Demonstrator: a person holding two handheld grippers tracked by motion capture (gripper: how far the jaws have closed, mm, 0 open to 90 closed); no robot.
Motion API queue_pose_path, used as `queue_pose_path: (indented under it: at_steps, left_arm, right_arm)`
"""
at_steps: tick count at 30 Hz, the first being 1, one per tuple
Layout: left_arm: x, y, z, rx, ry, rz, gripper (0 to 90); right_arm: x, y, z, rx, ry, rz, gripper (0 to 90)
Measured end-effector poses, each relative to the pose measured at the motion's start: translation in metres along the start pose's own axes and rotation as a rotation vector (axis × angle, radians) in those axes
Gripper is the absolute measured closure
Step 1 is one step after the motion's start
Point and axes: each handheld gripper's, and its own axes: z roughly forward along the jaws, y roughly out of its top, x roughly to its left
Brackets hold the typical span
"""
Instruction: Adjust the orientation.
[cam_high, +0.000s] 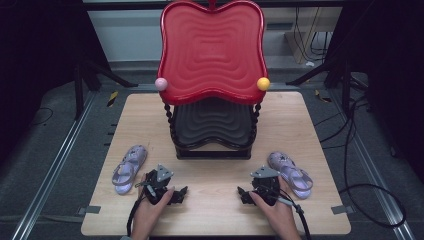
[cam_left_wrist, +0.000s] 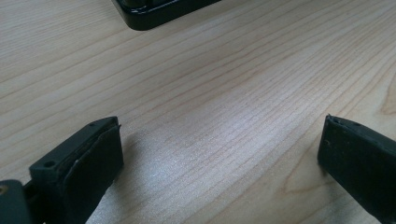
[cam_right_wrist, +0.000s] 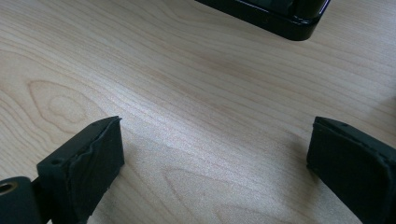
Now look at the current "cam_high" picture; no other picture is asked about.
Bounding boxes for purple child sandal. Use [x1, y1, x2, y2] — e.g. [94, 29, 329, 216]
[267, 151, 314, 200]
[111, 144, 149, 196]

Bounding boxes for grey tape piece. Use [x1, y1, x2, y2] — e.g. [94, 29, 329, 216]
[330, 204, 354, 215]
[78, 205, 102, 215]

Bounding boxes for metal floor rail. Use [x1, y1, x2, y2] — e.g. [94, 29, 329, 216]
[9, 89, 98, 240]
[328, 90, 417, 240]

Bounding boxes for yellow and black tape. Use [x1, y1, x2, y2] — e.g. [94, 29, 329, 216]
[314, 89, 333, 104]
[106, 90, 119, 108]

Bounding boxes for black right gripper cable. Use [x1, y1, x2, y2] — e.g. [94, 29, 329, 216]
[276, 194, 313, 240]

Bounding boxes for black metal stand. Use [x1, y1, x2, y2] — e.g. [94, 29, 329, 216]
[285, 59, 355, 115]
[73, 59, 139, 121]

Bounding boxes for red and black tiered rack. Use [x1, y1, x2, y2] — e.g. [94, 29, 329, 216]
[154, 0, 272, 160]

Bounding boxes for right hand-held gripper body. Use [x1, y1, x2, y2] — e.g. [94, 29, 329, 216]
[250, 165, 282, 206]

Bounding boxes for person's left hand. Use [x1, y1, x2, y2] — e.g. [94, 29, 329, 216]
[131, 173, 175, 234]

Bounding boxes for black hanging cables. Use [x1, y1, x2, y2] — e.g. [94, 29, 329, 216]
[294, 6, 332, 63]

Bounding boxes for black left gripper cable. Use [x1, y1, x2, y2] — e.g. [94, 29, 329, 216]
[126, 194, 145, 238]

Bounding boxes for dark curtain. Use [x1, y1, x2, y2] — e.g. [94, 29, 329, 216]
[0, 0, 113, 168]
[328, 0, 424, 184]

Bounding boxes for light wooden cabinet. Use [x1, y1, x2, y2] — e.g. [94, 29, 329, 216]
[284, 6, 344, 64]

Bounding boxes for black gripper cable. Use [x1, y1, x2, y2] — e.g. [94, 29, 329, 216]
[126, 194, 145, 238]
[276, 194, 313, 240]

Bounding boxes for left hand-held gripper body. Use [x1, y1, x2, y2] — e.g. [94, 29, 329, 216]
[134, 163, 175, 206]

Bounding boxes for thin black floor cable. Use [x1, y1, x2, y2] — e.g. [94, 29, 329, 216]
[29, 106, 55, 128]

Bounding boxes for person's right hand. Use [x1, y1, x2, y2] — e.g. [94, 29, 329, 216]
[249, 176, 300, 234]

